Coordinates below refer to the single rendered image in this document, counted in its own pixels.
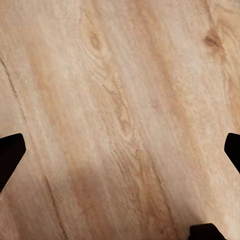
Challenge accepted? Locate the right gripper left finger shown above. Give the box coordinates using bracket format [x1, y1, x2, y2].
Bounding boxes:
[0, 133, 26, 193]

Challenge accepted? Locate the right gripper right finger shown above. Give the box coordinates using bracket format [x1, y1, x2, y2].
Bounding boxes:
[224, 132, 240, 173]

